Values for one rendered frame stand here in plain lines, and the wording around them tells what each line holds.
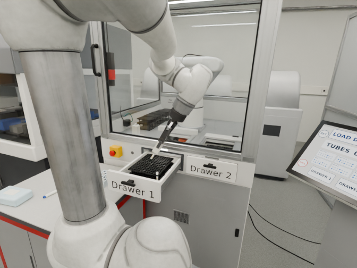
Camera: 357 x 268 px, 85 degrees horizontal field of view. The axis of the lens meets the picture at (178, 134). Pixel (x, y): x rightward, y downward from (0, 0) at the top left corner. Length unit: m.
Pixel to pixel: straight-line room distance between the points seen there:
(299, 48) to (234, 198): 3.57
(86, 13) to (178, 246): 0.48
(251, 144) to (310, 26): 3.59
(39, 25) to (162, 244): 0.46
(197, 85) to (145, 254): 0.59
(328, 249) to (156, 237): 0.94
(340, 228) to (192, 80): 0.91
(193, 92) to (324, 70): 3.89
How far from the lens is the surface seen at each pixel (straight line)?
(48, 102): 0.44
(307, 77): 4.47
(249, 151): 1.10
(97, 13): 0.39
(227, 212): 1.31
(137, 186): 0.98
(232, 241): 1.45
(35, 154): 1.60
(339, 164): 1.06
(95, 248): 0.56
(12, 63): 1.50
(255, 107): 1.04
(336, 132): 1.13
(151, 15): 0.40
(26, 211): 1.22
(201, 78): 0.80
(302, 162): 1.09
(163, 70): 0.83
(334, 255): 1.27
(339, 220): 1.17
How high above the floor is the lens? 1.41
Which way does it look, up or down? 18 degrees down
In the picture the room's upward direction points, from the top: 2 degrees clockwise
